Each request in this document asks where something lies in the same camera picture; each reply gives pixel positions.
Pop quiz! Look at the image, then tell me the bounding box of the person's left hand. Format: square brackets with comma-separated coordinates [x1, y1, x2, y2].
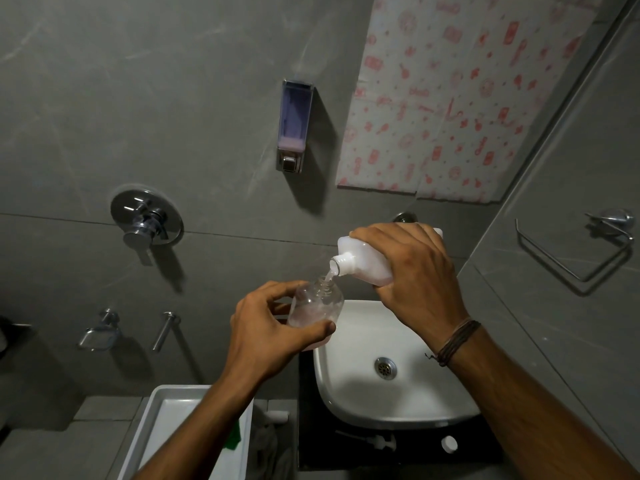
[220, 281, 339, 391]

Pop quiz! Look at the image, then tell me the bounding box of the person's right hand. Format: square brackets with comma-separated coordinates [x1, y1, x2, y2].
[348, 223, 474, 353]

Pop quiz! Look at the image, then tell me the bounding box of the small clear plastic bottle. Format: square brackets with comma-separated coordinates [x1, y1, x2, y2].
[287, 275, 346, 351]

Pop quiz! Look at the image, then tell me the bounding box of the white refill bottle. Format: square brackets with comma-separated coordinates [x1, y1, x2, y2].
[327, 227, 444, 287]

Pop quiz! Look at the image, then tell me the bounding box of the person's right forearm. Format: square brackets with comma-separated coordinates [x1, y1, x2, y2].
[439, 322, 640, 480]

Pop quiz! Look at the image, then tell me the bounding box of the white sink basin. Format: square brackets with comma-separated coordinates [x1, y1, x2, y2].
[313, 300, 482, 431]

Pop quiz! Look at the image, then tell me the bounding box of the white cloth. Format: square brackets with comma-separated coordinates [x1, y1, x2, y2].
[249, 420, 297, 480]

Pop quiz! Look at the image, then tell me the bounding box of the white pump dispenser head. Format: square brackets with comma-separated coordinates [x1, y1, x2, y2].
[335, 429, 398, 453]

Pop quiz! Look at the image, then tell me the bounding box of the white plastic tray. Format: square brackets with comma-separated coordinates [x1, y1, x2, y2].
[117, 385, 255, 480]

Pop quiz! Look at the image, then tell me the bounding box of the chrome shower mixer valve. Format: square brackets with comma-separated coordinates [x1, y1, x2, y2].
[110, 185, 185, 253]

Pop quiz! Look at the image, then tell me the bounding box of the red patterned white sheet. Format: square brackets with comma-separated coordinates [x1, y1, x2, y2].
[335, 0, 609, 205]

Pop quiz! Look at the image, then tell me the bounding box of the brown thread bracelet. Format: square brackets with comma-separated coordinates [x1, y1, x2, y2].
[425, 318, 482, 368]

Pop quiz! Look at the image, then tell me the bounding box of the chrome wall tap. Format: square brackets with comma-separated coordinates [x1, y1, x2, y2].
[151, 311, 182, 353]

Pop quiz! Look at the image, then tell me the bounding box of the wall soap dispenser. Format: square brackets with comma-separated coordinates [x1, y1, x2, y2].
[276, 79, 315, 174]

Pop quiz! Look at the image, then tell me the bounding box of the chrome wall spout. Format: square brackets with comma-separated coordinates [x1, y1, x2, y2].
[77, 308, 123, 352]

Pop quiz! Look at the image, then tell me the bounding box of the chrome towel ring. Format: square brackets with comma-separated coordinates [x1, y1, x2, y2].
[515, 208, 636, 284]

